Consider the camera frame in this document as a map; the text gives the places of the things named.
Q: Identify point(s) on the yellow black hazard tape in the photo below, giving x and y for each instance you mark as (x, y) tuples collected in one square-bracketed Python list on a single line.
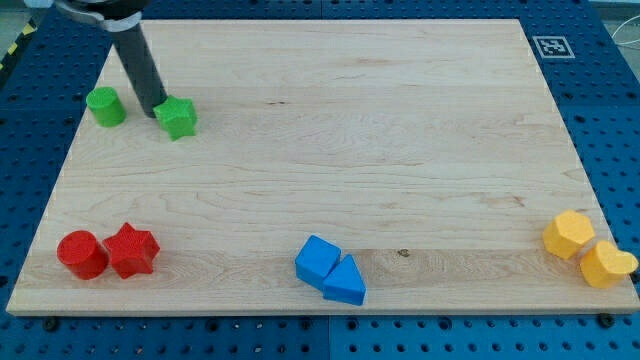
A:
[(17, 48)]

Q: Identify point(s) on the red cylinder block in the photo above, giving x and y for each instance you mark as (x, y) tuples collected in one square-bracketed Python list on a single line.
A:
[(81, 254)]

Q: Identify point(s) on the white fiducial marker tag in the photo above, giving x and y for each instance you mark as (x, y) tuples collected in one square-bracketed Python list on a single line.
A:
[(553, 47)]

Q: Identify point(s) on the yellow hexagon block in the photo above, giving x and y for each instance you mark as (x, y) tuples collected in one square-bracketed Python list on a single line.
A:
[(567, 234)]

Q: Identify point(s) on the blue triangle block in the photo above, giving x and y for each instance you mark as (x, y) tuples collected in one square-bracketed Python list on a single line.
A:
[(345, 283)]

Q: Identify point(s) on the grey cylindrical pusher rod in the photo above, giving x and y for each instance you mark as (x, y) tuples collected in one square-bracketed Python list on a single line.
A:
[(139, 65)]

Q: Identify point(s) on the blue cube block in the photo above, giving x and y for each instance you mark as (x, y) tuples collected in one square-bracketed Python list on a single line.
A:
[(315, 261)]

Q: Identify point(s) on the green star block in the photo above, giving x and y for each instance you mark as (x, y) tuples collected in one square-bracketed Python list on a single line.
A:
[(177, 116)]

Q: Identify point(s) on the yellow heart block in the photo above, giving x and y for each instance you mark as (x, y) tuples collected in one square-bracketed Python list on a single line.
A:
[(604, 265)]

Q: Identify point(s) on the wooden board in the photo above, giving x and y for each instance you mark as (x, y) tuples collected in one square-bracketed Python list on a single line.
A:
[(430, 150)]

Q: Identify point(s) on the red star block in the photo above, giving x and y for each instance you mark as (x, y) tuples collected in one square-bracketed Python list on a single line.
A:
[(131, 251)]

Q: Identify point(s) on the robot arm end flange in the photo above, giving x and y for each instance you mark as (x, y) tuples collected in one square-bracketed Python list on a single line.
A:
[(109, 15)]

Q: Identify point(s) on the green cylinder block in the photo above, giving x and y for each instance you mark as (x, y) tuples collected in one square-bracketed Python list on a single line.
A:
[(105, 105)]

